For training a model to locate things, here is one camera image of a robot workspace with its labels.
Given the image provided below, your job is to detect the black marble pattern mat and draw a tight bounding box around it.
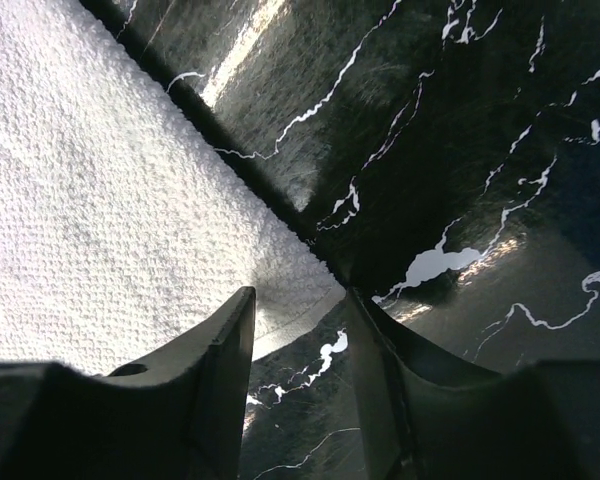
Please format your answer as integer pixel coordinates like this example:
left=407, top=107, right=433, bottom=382
left=79, top=0, right=600, bottom=480

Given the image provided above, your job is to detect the light grey towel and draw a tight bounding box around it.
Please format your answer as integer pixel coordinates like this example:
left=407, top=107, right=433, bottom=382
left=0, top=1, right=344, bottom=374

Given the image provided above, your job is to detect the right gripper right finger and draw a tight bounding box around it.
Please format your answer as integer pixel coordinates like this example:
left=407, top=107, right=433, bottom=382
left=347, top=289, right=600, bottom=479

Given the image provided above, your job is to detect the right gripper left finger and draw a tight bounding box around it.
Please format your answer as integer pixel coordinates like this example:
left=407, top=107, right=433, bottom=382
left=0, top=287, right=256, bottom=479

